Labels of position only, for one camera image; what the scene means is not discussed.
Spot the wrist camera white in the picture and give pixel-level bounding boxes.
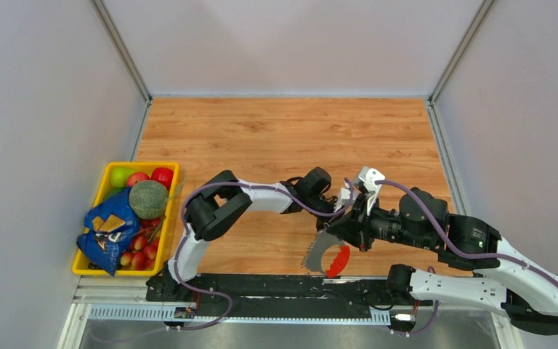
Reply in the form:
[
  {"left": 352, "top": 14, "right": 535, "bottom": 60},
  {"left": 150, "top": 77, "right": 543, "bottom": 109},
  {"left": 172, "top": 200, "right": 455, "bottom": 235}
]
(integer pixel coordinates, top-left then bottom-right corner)
[
  {"left": 355, "top": 166, "right": 386, "bottom": 216},
  {"left": 335, "top": 188, "right": 353, "bottom": 211}
]

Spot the red apple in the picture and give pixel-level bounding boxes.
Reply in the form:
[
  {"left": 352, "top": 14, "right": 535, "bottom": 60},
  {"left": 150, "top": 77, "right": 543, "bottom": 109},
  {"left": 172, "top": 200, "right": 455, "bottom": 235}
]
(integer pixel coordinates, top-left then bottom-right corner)
[{"left": 126, "top": 172, "right": 150, "bottom": 187}]

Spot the green apple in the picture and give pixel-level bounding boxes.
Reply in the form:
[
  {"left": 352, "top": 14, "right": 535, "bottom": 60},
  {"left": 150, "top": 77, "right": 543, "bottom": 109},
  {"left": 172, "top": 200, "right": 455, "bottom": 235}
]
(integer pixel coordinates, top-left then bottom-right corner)
[{"left": 110, "top": 167, "right": 136, "bottom": 188}]

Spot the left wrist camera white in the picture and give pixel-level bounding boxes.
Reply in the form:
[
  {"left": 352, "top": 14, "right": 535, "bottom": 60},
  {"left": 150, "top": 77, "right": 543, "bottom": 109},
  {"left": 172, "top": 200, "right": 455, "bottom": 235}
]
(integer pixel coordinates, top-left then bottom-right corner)
[{"left": 335, "top": 188, "right": 353, "bottom": 211}]

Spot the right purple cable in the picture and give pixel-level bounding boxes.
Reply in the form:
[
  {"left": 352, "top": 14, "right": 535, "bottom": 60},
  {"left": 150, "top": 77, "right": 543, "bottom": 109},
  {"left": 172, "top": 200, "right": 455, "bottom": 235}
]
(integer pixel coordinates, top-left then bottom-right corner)
[{"left": 373, "top": 179, "right": 558, "bottom": 336}]

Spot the white slotted cable duct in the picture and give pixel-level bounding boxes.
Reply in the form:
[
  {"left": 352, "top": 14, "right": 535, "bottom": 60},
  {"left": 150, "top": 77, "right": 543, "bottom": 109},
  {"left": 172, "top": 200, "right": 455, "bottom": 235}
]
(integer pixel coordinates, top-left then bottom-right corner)
[{"left": 87, "top": 305, "right": 391, "bottom": 326}]

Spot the blue snack bag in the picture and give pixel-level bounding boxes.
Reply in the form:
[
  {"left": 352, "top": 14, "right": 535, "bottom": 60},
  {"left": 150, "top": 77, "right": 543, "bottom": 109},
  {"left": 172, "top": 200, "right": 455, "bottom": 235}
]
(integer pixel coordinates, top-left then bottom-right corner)
[{"left": 76, "top": 187, "right": 140, "bottom": 276}]

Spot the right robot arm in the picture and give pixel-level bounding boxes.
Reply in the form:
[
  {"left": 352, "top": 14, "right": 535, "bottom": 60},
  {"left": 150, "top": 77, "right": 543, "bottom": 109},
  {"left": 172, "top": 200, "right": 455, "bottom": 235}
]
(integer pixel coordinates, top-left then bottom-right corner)
[{"left": 324, "top": 188, "right": 558, "bottom": 336}]

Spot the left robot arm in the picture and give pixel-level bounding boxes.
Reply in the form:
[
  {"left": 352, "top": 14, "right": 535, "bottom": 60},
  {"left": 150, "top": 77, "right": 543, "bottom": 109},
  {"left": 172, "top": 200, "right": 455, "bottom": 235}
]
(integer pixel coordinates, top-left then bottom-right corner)
[{"left": 164, "top": 167, "right": 356, "bottom": 301}]

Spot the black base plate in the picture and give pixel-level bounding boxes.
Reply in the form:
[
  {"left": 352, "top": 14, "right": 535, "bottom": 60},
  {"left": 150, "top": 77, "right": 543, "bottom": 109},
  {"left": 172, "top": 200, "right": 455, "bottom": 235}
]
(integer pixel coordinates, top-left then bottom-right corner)
[{"left": 146, "top": 272, "right": 416, "bottom": 318}]

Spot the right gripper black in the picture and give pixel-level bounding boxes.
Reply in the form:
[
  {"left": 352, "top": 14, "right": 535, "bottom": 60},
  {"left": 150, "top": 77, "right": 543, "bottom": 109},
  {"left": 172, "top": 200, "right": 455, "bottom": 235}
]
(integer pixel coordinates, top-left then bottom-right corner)
[{"left": 325, "top": 192, "right": 432, "bottom": 252}]

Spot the netted melon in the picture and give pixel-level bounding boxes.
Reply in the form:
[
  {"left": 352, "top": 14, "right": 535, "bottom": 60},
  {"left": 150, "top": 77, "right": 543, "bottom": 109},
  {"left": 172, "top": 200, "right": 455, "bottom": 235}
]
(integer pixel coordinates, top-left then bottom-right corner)
[{"left": 129, "top": 180, "right": 169, "bottom": 220}]

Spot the red tomato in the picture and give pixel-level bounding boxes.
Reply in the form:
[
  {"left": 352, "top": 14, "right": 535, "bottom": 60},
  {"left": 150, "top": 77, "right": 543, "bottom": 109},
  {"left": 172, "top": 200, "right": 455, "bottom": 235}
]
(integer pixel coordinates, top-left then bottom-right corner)
[{"left": 150, "top": 167, "right": 174, "bottom": 190}]

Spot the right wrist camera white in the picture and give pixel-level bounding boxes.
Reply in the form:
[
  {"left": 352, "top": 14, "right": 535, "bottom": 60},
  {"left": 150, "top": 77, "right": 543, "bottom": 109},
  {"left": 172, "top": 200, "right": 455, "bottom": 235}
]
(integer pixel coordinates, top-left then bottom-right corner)
[{"left": 355, "top": 166, "right": 386, "bottom": 216}]

